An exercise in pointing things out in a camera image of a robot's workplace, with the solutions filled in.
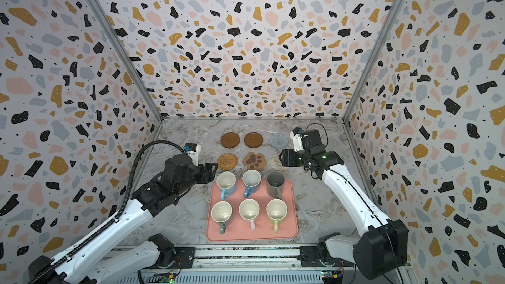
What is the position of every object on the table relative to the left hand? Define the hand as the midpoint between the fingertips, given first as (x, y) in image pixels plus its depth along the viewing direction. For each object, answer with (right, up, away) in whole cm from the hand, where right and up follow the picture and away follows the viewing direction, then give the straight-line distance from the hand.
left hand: (213, 164), depth 76 cm
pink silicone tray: (+10, -27, +4) cm, 28 cm away
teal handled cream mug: (+1, -21, +7) cm, 22 cm away
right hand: (+29, +3, +5) cm, 29 cm away
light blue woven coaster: (+28, +8, +37) cm, 46 cm away
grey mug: (+25, -10, +14) cm, 30 cm away
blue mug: (+2, -10, +14) cm, 17 cm away
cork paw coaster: (+14, -2, +27) cm, 31 cm away
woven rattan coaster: (0, -2, +27) cm, 27 cm away
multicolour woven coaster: (+26, -4, +25) cm, 36 cm away
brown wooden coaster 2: (+13, +9, +37) cm, 40 cm away
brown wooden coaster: (0, +9, +37) cm, 38 cm away
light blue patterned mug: (+14, -9, +14) cm, 22 cm away
